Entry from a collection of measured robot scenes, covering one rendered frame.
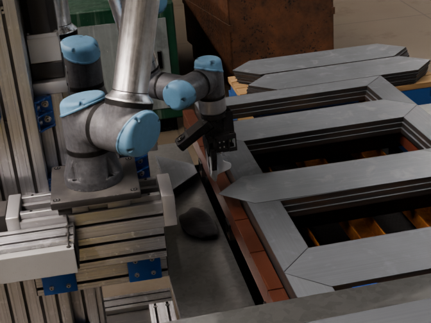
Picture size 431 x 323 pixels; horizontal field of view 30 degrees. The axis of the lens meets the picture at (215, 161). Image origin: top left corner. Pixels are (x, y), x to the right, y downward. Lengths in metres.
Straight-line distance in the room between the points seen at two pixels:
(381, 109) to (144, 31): 1.22
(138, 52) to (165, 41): 2.92
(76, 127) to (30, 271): 0.36
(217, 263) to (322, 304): 0.87
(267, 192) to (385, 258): 0.47
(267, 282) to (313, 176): 0.51
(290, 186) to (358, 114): 0.59
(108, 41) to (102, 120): 2.88
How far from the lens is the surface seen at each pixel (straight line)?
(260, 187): 2.35
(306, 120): 2.80
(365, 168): 2.44
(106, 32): 4.77
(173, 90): 2.05
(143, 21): 1.89
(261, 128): 2.75
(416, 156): 2.53
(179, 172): 2.82
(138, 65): 1.89
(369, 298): 1.54
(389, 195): 2.36
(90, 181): 2.02
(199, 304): 2.19
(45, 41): 2.19
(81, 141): 2.00
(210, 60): 2.14
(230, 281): 2.27
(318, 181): 2.37
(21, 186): 2.25
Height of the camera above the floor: 1.93
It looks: 25 degrees down
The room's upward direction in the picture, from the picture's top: 5 degrees counter-clockwise
